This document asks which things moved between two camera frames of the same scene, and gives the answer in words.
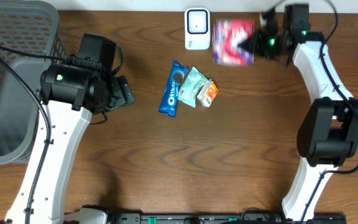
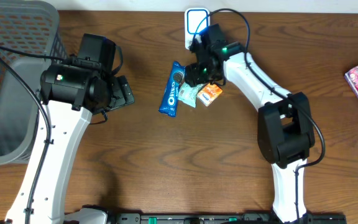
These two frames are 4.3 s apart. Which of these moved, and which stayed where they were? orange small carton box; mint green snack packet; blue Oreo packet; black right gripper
Moved: black right gripper
Stayed: orange small carton box; mint green snack packet; blue Oreo packet
